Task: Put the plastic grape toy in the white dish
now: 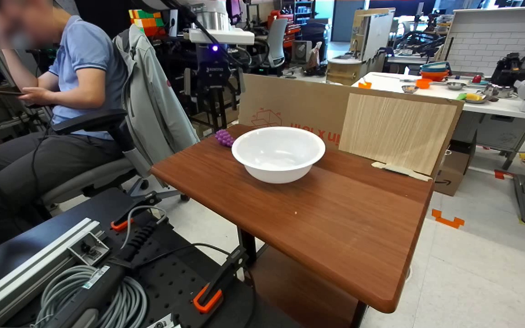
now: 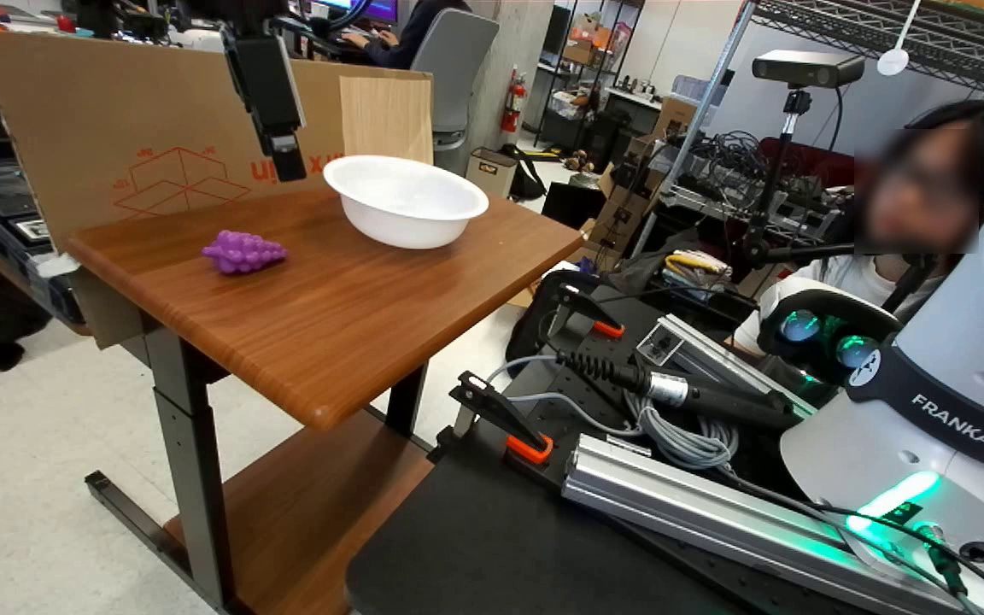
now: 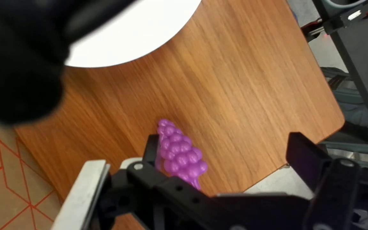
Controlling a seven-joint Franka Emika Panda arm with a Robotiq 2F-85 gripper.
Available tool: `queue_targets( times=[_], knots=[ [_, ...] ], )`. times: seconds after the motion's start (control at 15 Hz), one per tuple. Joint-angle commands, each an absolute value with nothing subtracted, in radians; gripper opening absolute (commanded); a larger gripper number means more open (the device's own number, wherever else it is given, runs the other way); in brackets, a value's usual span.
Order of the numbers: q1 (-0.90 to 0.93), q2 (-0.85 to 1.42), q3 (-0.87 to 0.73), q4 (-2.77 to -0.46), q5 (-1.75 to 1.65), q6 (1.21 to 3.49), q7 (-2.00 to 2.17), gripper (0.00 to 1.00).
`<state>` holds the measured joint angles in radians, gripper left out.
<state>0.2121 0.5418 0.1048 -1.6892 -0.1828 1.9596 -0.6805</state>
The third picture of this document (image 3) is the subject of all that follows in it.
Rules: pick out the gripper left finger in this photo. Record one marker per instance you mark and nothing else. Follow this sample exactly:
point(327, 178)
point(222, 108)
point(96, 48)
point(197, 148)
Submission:
point(158, 198)

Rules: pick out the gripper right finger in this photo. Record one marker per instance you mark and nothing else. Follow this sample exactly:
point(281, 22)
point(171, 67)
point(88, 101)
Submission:
point(334, 191)

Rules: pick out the purple plastic grape toy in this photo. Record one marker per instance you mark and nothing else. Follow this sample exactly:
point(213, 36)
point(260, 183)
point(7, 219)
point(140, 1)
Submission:
point(180, 155)

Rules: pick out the white dish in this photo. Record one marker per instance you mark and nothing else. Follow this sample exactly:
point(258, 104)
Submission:
point(133, 35)

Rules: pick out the grey metal bar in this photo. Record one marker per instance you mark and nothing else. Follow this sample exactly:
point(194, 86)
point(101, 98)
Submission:
point(81, 195)

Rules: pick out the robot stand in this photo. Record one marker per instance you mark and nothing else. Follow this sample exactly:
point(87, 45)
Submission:
point(366, 54)

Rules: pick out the cardboard box with red lines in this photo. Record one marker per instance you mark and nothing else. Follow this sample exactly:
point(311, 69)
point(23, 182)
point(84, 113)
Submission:
point(8, 185)

